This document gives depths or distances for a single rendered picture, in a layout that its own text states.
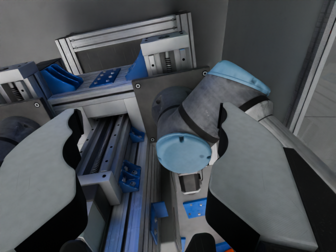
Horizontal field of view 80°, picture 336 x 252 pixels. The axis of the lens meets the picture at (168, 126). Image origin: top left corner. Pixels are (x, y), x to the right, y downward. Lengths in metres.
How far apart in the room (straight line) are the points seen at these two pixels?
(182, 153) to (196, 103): 0.11
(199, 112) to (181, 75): 0.21
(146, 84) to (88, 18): 1.13
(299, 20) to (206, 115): 0.55
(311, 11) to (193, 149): 0.58
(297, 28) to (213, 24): 0.88
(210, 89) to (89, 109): 0.48
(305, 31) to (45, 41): 1.58
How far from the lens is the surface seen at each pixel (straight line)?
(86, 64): 1.51
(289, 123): 0.83
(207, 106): 0.39
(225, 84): 0.38
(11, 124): 0.73
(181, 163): 0.44
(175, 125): 0.42
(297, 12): 0.87
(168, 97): 0.55
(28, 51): 1.89
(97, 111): 0.76
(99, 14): 1.64
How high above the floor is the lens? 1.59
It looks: 58 degrees down
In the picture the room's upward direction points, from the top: 176 degrees clockwise
